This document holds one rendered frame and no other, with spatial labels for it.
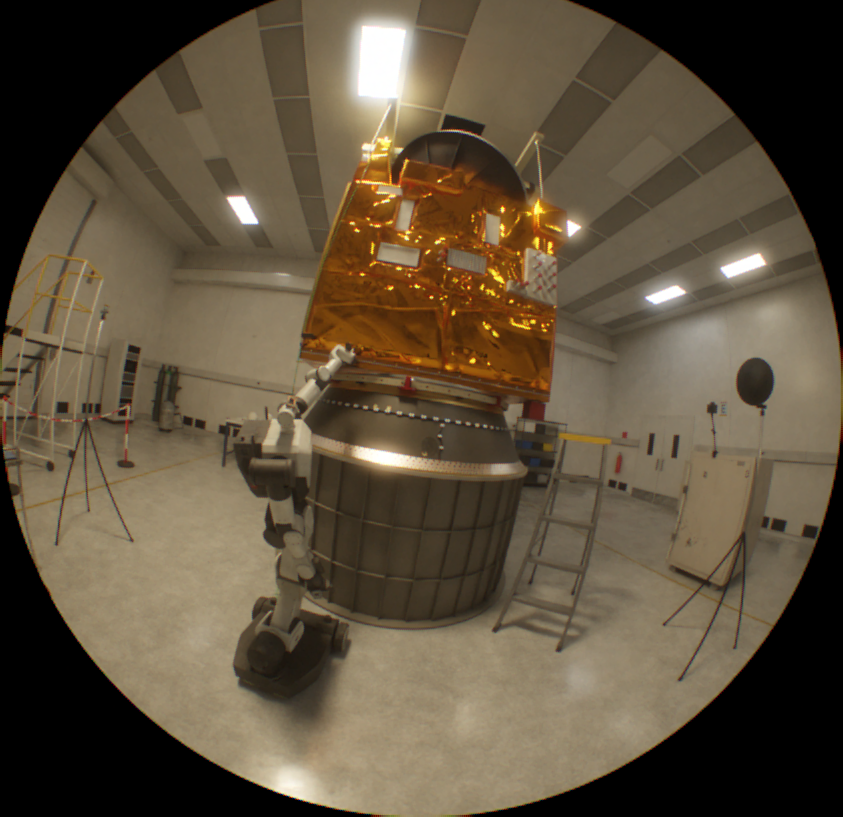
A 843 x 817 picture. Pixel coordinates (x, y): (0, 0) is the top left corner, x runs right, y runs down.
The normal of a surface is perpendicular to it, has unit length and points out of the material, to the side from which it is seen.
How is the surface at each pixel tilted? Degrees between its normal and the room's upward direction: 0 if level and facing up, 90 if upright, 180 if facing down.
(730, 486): 90
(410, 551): 90
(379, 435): 62
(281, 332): 90
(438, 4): 180
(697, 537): 90
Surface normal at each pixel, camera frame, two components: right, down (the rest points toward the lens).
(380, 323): 0.17, -0.07
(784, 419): -0.97, -0.17
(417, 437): 0.14, -0.52
